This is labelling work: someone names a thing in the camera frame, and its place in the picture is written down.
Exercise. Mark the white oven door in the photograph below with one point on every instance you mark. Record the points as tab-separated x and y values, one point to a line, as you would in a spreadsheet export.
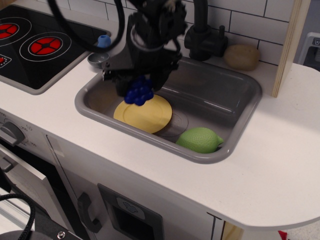
28	181

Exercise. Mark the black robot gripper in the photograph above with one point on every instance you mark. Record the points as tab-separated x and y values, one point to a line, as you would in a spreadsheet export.
134	61

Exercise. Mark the yellow toy plate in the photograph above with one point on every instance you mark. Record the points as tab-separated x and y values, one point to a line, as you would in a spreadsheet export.
151	117

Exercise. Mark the green toy lime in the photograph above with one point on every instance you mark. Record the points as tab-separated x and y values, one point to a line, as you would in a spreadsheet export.
200	139

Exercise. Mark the black toy faucet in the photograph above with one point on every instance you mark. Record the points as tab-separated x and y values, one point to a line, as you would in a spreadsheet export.
201	41

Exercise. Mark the beige toy potato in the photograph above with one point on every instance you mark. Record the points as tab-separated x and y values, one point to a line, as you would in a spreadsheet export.
242	57

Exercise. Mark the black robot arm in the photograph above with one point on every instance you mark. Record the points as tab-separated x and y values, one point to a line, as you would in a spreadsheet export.
151	46

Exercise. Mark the blue toy blueberry cluster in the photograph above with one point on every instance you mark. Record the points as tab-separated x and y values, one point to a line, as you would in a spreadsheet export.
140	91

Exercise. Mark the light wooden side panel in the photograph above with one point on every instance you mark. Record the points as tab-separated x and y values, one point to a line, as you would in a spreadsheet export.
293	34

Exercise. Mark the grey cabinet door handle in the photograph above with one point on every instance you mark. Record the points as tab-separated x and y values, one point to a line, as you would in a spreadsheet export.
83	205

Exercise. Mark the grey dishwasher control panel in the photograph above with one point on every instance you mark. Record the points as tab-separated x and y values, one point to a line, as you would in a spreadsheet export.
130	218

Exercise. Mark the grey plastic sink basin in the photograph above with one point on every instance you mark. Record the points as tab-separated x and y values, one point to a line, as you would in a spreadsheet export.
200	95

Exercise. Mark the grey oven knob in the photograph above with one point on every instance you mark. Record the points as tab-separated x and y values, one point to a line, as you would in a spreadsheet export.
11	134

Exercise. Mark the small grey toy bowl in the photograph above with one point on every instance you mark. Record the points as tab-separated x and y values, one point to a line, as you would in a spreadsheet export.
97	59

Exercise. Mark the black toy stovetop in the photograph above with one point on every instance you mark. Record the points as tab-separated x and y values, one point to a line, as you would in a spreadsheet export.
35	52

